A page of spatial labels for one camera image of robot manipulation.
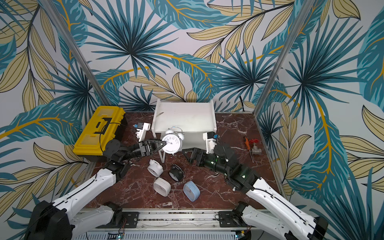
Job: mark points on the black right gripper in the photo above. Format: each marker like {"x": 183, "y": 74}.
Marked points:
{"x": 201, "y": 157}

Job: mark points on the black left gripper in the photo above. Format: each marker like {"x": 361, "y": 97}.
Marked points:
{"x": 146, "y": 149}

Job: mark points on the white metal twin-bell clock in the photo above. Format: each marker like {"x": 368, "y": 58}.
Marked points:
{"x": 173, "y": 138}

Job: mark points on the white plastic twin-bell clock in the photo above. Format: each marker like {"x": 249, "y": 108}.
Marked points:
{"x": 155, "y": 168}

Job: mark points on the black twin-bell alarm clock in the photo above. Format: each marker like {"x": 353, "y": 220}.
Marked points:
{"x": 176, "y": 173}

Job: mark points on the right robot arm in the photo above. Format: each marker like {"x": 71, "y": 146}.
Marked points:
{"x": 255, "y": 192}

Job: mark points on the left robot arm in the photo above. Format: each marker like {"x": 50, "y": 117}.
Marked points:
{"x": 61, "y": 220}

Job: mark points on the white two-tier shelf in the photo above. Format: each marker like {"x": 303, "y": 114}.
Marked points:
{"x": 193, "y": 118}

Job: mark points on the blue square alarm clock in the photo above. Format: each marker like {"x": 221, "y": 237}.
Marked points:
{"x": 191, "y": 190}

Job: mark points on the white square alarm clock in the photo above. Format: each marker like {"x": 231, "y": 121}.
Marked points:
{"x": 162, "y": 187}

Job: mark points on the yellow black toolbox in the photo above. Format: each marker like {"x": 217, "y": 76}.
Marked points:
{"x": 107, "y": 123}

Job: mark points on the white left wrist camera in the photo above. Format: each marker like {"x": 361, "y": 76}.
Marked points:
{"x": 141, "y": 130}

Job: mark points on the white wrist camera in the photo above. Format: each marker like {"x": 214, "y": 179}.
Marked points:
{"x": 210, "y": 139}
{"x": 141, "y": 130}

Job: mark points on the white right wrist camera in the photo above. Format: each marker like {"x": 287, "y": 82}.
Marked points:
{"x": 210, "y": 139}

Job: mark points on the orange handled screwdriver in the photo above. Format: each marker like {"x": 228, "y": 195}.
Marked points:
{"x": 248, "y": 146}

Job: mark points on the metal valve red handle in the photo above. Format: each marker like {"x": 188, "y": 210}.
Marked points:
{"x": 255, "y": 149}

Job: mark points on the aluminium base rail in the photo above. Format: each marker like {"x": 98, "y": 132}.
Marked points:
{"x": 173, "y": 224}

